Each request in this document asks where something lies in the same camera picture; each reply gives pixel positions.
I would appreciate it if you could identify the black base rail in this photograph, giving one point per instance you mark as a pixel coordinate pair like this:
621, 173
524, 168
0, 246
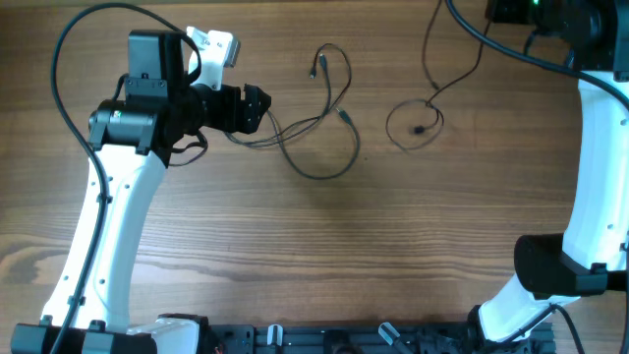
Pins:
440, 338

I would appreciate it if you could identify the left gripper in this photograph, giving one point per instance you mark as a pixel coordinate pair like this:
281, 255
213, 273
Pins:
250, 114

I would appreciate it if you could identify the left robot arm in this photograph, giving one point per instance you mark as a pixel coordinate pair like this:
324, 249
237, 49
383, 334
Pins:
173, 89

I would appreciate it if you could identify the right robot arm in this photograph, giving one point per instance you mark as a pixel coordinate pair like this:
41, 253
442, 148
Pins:
591, 256

